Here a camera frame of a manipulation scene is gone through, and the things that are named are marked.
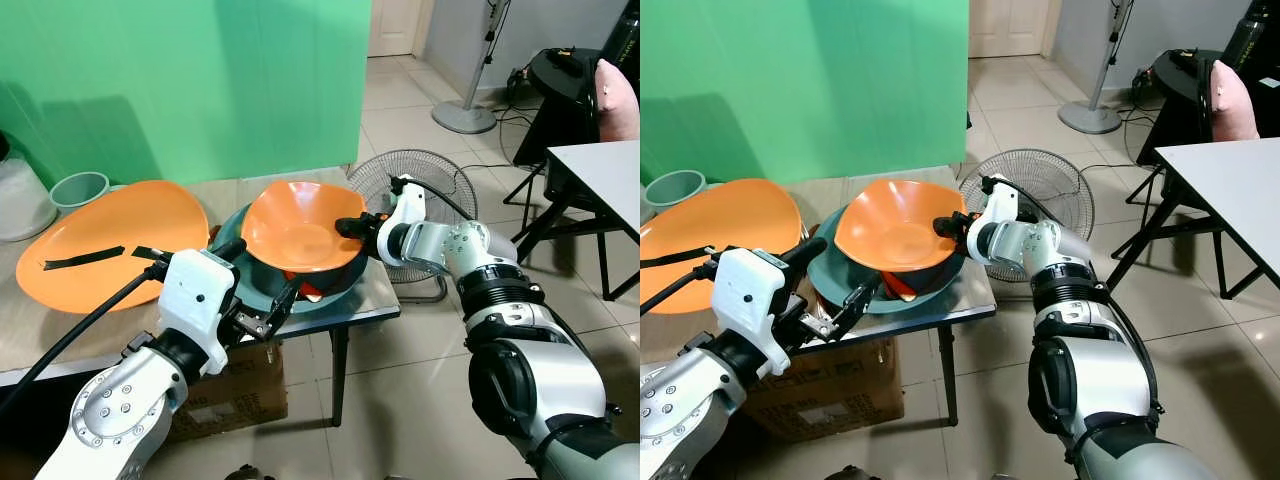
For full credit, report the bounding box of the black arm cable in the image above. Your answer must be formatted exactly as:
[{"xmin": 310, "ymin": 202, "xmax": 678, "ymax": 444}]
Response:
[
  {"xmin": 640, "ymin": 258, "xmax": 721, "ymax": 315},
  {"xmin": 983, "ymin": 174, "xmax": 1063, "ymax": 227},
  {"xmin": 396, "ymin": 176, "xmax": 477, "ymax": 223},
  {"xmin": 0, "ymin": 245, "xmax": 173, "ymax": 417}
]

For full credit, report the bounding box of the pale green small bucket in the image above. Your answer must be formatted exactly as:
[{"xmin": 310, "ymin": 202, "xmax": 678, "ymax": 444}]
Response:
[
  {"xmin": 645, "ymin": 170, "xmax": 708, "ymax": 213},
  {"xmin": 50, "ymin": 172, "xmax": 113, "ymax": 214}
]

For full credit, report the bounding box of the cream door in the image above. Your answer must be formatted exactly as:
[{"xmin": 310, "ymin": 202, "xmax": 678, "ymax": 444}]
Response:
[
  {"xmin": 968, "ymin": 0, "xmax": 1059, "ymax": 58},
  {"xmin": 367, "ymin": 0, "xmax": 436, "ymax": 58}
]

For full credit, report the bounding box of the black bowl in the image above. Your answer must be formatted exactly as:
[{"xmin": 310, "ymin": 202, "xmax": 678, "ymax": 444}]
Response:
[
  {"xmin": 850, "ymin": 244, "xmax": 969, "ymax": 294},
  {"xmin": 255, "ymin": 244, "xmax": 371, "ymax": 293}
]

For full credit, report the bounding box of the pink cushion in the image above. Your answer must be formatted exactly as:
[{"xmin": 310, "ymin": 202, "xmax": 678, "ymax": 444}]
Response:
[
  {"xmin": 1210, "ymin": 58, "xmax": 1261, "ymax": 143},
  {"xmin": 595, "ymin": 58, "xmax": 641, "ymax": 143}
]

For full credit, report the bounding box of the clear plastic container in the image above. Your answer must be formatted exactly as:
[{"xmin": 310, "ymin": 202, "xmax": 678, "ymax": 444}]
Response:
[{"xmin": 0, "ymin": 150, "xmax": 58, "ymax": 243}]

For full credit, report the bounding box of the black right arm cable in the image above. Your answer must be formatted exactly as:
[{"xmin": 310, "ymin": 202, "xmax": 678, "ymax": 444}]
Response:
[
  {"xmin": 983, "ymin": 174, "xmax": 1063, "ymax": 227},
  {"xmin": 396, "ymin": 176, "xmax": 477, "ymax": 223}
]

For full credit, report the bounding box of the black chair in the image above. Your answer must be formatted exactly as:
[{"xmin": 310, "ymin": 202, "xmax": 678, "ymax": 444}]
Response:
[
  {"xmin": 1125, "ymin": 48, "xmax": 1263, "ymax": 206},
  {"xmin": 505, "ymin": 47, "xmax": 641, "ymax": 206}
]

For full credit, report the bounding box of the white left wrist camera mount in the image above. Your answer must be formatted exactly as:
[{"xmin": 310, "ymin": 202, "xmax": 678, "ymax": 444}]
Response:
[
  {"xmin": 157, "ymin": 249, "xmax": 239, "ymax": 377},
  {"xmin": 712, "ymin": 247, "xmax": 803, "ymax": 377}
]

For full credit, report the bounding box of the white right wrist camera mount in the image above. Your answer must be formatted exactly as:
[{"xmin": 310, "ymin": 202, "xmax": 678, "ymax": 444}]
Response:
[
  {"xmin": 375, "ymin": 180, "xmax": 429, "ymax": 263},
  {"xmin": 965, "ymin": 178, "xmax": 1021, "ymax": 266}
]

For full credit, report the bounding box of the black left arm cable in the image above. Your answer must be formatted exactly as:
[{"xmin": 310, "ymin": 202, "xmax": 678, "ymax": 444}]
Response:
[
  {"xmin": 640, "ymin": 258, "xmax": 721, "ymax": 315},
  {"xmin": 0, "ymin": 245, "xmax": 173, "ymax": 417}
]

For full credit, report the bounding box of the brown cardboard box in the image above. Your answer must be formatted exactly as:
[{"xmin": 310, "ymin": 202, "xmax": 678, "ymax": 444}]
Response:
[
  {"xmin": 742, "ymin": 338, "xmax": 906, "ymax": 443},
  {"xmin": 165, "ymin": 340, "xmax": 289, "ymax": 443}
]

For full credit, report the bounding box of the teal round plate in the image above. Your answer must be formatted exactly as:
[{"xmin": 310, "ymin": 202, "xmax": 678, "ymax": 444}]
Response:
[
  {"xmin": 208, "ymin": 203, "xmax": 373, "ymax": 317},
  {"xmin": 805, "ymin": 205, "xmax": 971, "ymax": 317}
]

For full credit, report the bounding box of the grey floor fan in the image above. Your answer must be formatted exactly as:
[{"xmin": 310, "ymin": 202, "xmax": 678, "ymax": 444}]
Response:
[
  {"xmin": 958, "ymin": 148, "xmax": 1091, "ymax": 284},
  {"xmin": 347, "ymin": 150, "xmax": 479, "ymax": 303}
]

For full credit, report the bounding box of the white table with black legs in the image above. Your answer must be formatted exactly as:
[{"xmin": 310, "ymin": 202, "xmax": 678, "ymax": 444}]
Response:
[
  {"xmin": 510, "ymin": 140, "xmax": 641, "ymax": 302},
  {"xmin": 1105, "ymin": 138, "xmax": 1280, "ymax": 301}
]

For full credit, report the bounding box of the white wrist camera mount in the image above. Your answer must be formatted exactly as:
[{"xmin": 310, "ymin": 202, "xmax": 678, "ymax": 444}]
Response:
[
  {"xmin": 965, "ymin": 178, "xmax": 1021, "ymax": 266},
  {"xmin": 157, "ymin": 249, "xmax": 239, "ymax": 377},
  {"xmin": 375, "ymin": 180, "xmax": 429, "ymax": 263},
  {"xmin": 712, "ymin": 247, "xmax": 803, "ymax": 377}
]

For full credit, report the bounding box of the grey standing fan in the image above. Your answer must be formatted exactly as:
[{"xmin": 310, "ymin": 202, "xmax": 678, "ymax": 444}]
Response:
[
  {"xmin": 1058, "ymin": 0, "xmax": 1137, "ymax": 135},
  {"xmin": 432, "ymin": 0, "xmax": 511, "ymax": 135}
]

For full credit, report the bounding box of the orange bowl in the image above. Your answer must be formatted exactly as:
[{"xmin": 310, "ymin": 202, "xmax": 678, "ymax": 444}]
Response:
[
  {"xmin": 241, "ymin": 180, "xmax": 369, "ymax": 274},
  {"xmin": 834, "ymin": 178, "xmax": 968, "ymax": 273}
]

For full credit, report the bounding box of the large flat orange plate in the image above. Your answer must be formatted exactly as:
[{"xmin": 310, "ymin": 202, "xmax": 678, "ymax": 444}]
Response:
[
  {"xmin": 640, "ymin": 178, "xmax": 804, "ymax": 315},
  {"xmin": 15, "ymin": 180, "xmax": 211, "ymax": 314}
]

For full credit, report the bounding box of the green backdrop screen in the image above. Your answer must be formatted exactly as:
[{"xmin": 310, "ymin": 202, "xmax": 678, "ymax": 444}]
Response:
[
  {"xmin": 0, "ymin": 0, "xmax": 373, "ymax": 187},
  {"xmin": 640, "ymin": 0, "xmax": 971, "ymax": 187}
]

